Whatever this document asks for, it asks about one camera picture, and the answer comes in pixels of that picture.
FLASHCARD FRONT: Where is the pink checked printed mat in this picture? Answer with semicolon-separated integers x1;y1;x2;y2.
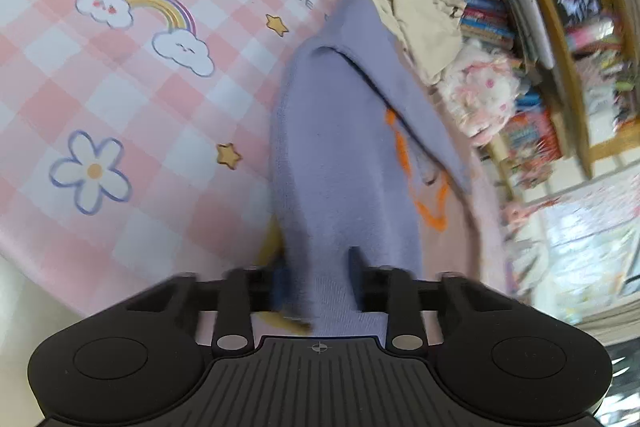
0;0;351;324

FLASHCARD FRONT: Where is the red picture books pile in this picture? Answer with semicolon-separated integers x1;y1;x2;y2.
497;106;563;190

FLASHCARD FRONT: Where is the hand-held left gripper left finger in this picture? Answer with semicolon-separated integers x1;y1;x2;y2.
125;265;292;356

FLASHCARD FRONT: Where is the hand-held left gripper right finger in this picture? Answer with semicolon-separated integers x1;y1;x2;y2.
347;246;517;354

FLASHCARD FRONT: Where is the purple sweater with orange star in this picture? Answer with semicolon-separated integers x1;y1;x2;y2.
269;0;508;339

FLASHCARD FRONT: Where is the yellow cloth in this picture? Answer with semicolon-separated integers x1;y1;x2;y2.
256;216;312;336

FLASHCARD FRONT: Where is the wooden bookshelf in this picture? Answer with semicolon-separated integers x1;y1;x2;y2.
467;0;640;202

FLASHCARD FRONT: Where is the white and pink plush toy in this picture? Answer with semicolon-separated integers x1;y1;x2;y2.
439;41;527;148

